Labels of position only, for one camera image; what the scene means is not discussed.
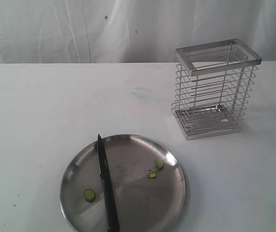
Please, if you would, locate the small green vegetable piece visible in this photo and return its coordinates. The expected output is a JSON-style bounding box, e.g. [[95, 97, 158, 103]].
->
[[147, 171, 157, 179]]

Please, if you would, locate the green vegetable slice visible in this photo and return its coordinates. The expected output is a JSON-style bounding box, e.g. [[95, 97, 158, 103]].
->
[[83, 188, 96, 203]]

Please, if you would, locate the black serrated knife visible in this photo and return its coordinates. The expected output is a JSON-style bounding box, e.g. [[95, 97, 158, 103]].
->
[[97, 134, 120, 232]]

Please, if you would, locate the round steel plate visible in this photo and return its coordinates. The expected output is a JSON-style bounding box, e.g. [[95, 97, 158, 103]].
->
[[60, 134, 189, 232]]

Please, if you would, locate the white backdrop curtain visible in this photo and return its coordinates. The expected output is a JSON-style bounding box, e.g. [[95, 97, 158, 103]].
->
[[0, 0, 276, 63]]

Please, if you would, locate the metal wire utensil holder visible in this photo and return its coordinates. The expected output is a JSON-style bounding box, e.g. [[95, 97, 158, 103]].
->
[[172, 39, 262, 140]]

